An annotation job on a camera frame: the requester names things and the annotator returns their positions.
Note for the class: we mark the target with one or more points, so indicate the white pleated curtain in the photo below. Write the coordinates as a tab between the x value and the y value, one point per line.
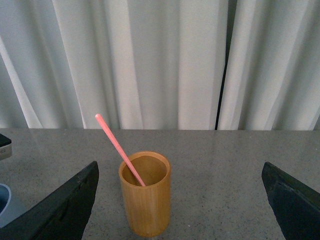
160	64

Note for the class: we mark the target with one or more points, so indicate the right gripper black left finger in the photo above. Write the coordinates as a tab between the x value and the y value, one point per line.
62	215

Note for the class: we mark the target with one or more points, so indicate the pink chopstick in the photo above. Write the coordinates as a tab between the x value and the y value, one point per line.
118	147

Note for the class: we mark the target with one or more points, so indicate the grey device at table edge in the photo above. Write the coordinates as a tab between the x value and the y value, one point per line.
5	147

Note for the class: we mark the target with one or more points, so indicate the bamboo chopstick holder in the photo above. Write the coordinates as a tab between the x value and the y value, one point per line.
148	208

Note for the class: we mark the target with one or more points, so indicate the light blue plastic cup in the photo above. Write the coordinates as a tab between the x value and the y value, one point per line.
10	206

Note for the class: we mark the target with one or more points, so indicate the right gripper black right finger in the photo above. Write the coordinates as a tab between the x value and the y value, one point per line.
295	205

